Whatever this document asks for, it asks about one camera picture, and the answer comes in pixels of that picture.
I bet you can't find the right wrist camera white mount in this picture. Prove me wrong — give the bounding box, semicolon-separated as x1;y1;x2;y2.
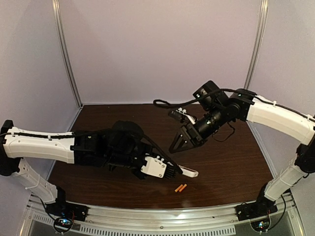
168;108;197;126

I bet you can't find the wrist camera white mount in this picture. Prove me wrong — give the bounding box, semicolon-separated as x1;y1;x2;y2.
168;108;197;126
140;155;177;179

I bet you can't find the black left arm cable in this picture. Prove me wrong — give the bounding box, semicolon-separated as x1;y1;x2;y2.
9;131;178;168

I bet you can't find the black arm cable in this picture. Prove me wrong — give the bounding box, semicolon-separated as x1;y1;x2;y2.
153;89;315;118
9;131;178;168

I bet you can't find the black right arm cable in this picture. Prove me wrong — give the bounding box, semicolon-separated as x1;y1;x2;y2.
153;89;315;118

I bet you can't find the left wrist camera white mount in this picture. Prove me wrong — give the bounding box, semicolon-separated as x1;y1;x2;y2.
140;155;177;179

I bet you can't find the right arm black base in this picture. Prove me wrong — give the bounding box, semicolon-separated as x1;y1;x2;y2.
235;184;278;233

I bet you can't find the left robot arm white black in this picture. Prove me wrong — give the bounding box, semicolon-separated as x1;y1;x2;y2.
0;120;166;205

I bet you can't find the white remote control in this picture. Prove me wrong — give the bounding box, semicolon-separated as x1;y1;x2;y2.
179;165;199;178

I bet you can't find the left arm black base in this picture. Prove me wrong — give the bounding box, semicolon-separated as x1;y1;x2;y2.
44;186;89;236

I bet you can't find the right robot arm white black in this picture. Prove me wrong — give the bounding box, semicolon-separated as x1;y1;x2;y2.
169;81;315;204

